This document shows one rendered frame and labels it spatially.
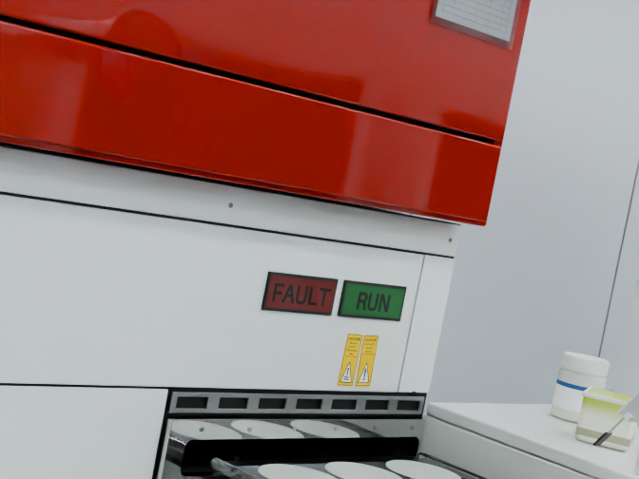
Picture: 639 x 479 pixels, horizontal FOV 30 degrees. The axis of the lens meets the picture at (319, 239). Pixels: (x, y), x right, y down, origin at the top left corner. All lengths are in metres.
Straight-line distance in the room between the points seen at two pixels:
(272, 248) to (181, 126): 0.24
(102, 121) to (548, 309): 3.33
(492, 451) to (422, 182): 0.38
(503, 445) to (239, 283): 0.43
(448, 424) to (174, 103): 0.65
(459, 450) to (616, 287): 3.13
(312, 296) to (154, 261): 0.25
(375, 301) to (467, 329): 2.52
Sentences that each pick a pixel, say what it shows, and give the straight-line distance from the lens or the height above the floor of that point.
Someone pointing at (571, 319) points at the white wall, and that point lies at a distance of 4.56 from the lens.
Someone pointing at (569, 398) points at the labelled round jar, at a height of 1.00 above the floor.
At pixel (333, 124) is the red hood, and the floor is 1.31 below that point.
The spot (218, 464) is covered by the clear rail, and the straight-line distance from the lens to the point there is 1.41.
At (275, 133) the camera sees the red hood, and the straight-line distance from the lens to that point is 1.36.
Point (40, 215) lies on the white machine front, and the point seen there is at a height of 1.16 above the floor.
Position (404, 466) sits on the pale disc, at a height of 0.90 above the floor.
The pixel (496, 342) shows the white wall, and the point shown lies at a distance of 4.24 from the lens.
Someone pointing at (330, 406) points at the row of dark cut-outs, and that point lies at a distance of 1.57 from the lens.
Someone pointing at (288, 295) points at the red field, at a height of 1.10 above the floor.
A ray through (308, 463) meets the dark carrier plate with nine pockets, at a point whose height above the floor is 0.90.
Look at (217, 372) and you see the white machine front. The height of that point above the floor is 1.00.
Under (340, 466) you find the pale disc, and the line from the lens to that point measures 1.51.
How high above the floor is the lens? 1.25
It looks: 3 degrees down
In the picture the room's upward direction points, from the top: 11 degrees clockwise
